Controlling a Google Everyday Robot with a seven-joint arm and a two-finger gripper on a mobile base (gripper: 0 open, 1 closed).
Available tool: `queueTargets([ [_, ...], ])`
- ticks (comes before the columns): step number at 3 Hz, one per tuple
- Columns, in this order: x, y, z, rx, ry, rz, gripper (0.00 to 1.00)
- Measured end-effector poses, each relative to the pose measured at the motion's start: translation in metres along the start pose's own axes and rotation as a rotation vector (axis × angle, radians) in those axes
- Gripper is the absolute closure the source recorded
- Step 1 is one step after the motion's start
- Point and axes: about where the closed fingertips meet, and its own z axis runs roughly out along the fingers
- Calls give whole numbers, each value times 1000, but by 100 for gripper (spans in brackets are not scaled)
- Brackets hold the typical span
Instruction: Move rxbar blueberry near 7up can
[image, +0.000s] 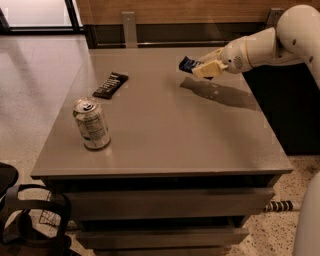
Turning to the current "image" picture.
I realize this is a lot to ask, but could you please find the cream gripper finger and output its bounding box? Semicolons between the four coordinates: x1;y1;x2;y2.
192;60;228;78
199;48;223;63

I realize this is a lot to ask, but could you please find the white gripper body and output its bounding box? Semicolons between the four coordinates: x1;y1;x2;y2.
220;37;251;74

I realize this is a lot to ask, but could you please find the blue rxbar blueberry bar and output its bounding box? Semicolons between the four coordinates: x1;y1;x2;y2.
178;56;200;74

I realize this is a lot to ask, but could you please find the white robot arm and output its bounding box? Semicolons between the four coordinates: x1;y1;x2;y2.
192;5;320;256

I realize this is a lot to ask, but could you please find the silver 7up soda can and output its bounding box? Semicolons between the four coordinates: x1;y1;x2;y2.
73;97;111;150

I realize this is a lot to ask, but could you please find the black snack bar wrapper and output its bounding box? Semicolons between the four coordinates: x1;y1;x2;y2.
93;72;128;99

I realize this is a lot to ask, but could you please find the upper grey drawer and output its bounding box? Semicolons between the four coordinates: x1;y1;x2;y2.
67;188;274;221

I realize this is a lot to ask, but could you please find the grey drawer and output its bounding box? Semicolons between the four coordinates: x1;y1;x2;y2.
76;228;249;250
67;188;274;221

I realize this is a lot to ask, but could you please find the black white striped cylinder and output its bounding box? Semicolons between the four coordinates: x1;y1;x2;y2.
264;200;301;212

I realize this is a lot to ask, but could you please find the lower grey drawer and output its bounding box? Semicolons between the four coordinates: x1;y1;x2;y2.
76;228;249;250

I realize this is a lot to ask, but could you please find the right metal wall bracket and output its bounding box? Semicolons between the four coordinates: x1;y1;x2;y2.
265;8;284;28

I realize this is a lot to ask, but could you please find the metal wall bracket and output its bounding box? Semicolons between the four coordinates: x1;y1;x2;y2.
122;11;138;48
265;8;284;28

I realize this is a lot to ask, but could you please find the left metal wall bracket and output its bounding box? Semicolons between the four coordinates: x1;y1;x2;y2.
122;11;138;48

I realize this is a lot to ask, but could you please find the black wire basket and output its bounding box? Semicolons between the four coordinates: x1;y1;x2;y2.
39;192;64;228

